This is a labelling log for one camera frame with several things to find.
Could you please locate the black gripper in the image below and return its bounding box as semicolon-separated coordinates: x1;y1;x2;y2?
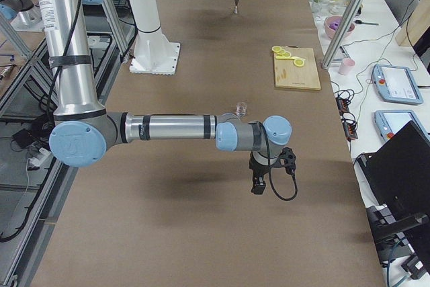
249;157;281;195

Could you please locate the steel double jigger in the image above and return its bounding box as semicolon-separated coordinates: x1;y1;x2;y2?
233;0;240;15

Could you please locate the clear glass cup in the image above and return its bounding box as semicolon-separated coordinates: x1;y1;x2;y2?
236;101;247;118

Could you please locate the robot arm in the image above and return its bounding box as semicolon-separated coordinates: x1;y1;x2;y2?
39;0;296;194

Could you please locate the pink cup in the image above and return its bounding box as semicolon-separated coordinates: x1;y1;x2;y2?
338;58;355;75

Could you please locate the lemon slice at board end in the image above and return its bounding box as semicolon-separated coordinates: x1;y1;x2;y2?
271;46;284;53

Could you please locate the yellow plastic knife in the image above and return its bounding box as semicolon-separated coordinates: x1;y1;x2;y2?
275;55;305;61

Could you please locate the lone front lemon slice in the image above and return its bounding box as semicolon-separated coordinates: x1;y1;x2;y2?
293;57;305;67

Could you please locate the pink bowl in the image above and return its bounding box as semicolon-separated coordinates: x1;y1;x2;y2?
324;15;342;39

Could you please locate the wooden cutting board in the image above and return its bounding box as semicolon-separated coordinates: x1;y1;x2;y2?
272;46;321;91

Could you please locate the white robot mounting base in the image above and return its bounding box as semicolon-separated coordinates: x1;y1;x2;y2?
129;0;180;75

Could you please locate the teach pendant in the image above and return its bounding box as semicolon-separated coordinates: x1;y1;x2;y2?
372;65;423;106
374;110;424;142

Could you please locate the grey chair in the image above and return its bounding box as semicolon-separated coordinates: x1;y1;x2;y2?
385;0;419;25

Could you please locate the black braided cable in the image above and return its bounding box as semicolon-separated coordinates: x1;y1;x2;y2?
258;125;299;202

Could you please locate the aluminium frame post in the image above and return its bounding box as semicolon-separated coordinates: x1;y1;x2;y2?
321;0;363;70

